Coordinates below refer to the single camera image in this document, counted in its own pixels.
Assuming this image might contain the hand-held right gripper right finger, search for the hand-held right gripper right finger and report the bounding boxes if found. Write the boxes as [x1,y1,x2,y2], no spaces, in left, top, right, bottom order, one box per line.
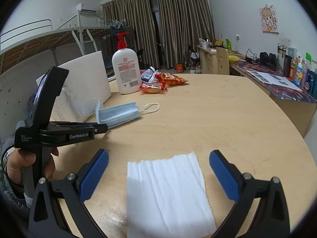
[209,150,291,238]

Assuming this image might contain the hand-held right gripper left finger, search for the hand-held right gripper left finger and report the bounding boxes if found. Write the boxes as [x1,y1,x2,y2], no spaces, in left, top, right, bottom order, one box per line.
[28,149,109,238]

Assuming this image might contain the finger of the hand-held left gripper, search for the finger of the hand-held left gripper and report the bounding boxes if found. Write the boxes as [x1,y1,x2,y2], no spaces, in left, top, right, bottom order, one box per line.
[49,121,100,128]
[40,123,109,136]

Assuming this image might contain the blue face mask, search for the blue face mask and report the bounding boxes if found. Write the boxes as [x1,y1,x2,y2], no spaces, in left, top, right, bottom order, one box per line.
[79,98,161,130]

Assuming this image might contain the white foam box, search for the white foam box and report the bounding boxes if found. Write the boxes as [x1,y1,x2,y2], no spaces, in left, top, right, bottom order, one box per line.
[0,73,62,143]

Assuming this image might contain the white tissue sheet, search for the white tissue sheet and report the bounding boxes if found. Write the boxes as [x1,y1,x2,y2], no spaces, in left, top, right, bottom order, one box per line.
[126,151,217,238]

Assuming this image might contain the person's left forearm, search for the person's left forearm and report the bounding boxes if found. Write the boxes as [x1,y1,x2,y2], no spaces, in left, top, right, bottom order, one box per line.
[0,134,34,220]

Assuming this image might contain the person's left hand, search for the person's left hand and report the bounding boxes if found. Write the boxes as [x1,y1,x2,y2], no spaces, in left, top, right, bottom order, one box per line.
[6,146,60,186]

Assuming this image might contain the white foam lid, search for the white foam lid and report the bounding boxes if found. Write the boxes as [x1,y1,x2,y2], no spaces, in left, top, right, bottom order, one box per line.
[36,51,112,122]

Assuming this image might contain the white lotion pump bottle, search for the white lotion pump bottle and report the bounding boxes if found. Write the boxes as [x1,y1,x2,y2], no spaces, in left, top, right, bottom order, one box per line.
[112,32,142,95]

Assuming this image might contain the small red snack packet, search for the small red snack packet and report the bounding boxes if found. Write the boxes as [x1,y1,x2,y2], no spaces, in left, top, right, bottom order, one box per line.
[140,82,168,94]

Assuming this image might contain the white bed ladder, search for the white bed ladder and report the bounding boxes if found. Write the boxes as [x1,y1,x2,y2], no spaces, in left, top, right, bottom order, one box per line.
[72,28,97,55]

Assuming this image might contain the blue white snack packet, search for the blue white snack packet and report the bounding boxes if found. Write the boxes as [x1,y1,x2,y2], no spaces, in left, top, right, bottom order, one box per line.
[140,67,159,83]

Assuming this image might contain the black folding chair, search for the black folding chair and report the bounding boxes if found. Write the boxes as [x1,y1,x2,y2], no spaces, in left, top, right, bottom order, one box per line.
[136,48,145,70]

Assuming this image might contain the long red snack packet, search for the long red snack packet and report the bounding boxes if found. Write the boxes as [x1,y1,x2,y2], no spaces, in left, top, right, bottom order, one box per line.
[155,72,189,87]

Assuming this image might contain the wooden desk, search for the wooden desk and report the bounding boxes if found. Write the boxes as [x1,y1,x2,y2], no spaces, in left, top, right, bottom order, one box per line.
[197,45,246,76]
[229,61,317,137]

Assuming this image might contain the white air conditioner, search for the white air conditioner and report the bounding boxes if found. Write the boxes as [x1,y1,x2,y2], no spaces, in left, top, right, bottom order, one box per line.
[76,3,98,14]

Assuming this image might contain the dark hanging clothes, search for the dark hanging clothes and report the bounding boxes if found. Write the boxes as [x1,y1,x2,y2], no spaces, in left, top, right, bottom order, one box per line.
[109,18,136,45]

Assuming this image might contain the purple printed desk mat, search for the purple printed desk mat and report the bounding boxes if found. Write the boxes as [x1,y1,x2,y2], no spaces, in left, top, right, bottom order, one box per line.
[230,60,317,104]

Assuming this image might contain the printed paper sheet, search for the printed paper sheet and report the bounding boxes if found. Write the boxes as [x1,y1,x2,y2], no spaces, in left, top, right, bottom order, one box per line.
[246,69,303,91]

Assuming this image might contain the brown curtain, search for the brown curtain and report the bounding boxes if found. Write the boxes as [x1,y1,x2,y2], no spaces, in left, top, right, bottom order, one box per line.
[156,0,216,69]
[102,0,160,70]

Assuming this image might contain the wooden chair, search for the wooden chair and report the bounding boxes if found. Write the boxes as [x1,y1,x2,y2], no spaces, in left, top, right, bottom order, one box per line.
[215,46,230,75]

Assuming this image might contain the black headphones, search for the black headphones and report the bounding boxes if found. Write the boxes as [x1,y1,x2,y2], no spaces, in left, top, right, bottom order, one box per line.
[259,51,278,69]

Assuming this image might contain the dark thermos bottle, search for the dark thermos bottle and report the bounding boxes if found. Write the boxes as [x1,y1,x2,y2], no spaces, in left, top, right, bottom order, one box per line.
[277,42,293,77]

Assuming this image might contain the row of toiletry bottles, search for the row of toiletry bottles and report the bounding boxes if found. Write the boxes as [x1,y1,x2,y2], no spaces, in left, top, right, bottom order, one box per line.
[288,52,317,94]

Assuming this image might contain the black charger cable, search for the black charger cable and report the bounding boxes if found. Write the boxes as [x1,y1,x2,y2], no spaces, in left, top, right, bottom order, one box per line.
[245,49,259,62]

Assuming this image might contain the wall poster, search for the wall poster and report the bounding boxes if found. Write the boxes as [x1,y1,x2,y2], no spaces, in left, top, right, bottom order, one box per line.
[260,4,280,34]

